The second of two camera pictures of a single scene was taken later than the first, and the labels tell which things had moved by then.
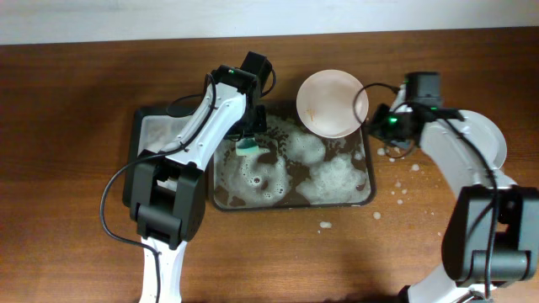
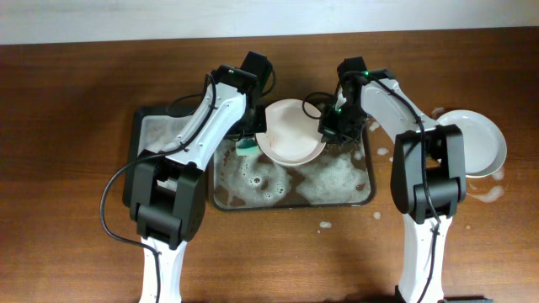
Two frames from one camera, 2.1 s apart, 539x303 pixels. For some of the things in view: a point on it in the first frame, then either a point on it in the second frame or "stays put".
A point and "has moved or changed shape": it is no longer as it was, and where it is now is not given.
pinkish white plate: x=325 y=103 has moved or changed shape
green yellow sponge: x=247 y=146 stays put
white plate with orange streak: x=485 y=134 stays put
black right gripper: x=380 y=126 to x=337 y=134
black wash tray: x=294 y=167 stays put
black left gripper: x=253 y=126 stays put
